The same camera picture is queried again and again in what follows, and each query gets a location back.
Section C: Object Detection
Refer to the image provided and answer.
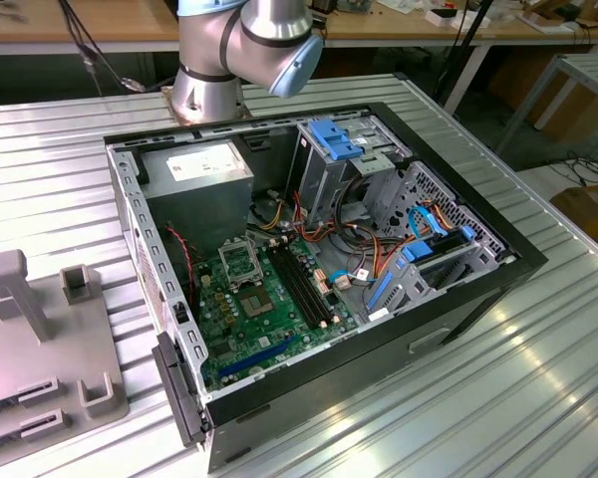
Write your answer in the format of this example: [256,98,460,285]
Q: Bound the CPU socket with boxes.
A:
[234,282,275,321]

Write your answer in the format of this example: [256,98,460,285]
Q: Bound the black RAM slot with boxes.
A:
[285,242,338,323]
[272,245,324,328]
[266,247,318,330]
[279,243,331,325]

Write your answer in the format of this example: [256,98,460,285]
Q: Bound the grey metal drive cage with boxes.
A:
[284,113,411,226]

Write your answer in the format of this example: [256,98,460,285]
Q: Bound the metal socket cover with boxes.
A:
[217,237,261,291]

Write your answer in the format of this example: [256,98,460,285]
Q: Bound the green motherboard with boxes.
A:
[191,237,361,393]

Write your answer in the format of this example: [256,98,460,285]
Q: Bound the blue plastic bay lever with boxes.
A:
[364,272,396,314]

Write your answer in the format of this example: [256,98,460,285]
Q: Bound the grey power supply unit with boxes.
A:
[138,140,257,260]

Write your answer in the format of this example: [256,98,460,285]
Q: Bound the blue plastic drive latch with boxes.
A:
[308,118,366,161]

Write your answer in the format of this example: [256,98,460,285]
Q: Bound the hard disk in blue carrier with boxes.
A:
[401,224,475,265]

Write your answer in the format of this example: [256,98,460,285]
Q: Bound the blue expansion slot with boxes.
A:
[216,333,301,379]

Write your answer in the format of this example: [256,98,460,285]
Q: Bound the grey metal disk bay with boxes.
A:
[358,159,520,325]

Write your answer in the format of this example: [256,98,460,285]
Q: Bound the black open PC case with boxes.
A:
[102,101,550,474]

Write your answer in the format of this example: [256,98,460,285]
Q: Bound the black tripod leg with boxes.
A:
[433,0,494,109]

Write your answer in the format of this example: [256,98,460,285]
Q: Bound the white flat box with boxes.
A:
[425,5,490,29]

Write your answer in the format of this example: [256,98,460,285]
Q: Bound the grey parts rack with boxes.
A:
[0,248,132,472]

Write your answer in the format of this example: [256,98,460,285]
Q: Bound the brown cardboard box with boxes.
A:
[550,182,598,250]

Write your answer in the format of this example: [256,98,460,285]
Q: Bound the coloured power wire bundle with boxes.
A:
[291,188,415,280]

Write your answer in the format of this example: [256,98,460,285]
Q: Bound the yellow black power wires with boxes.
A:
[258,197,286,231]

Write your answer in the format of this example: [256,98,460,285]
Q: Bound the light blue wire white plug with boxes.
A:
[325,268,361,293]

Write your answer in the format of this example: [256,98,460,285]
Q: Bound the red black twisted wire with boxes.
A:
[162,224,201,306]

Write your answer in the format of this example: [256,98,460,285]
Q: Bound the blue disk data wire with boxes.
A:
[406,204,450,241]

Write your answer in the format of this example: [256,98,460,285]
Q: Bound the orange disk power wire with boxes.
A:
[426,198,463,235]

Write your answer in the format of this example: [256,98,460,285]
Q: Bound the thin cable with connector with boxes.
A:
[57,0,178,95]

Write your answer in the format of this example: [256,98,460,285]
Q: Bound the grey metal frame table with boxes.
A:
[495,52,598,160]

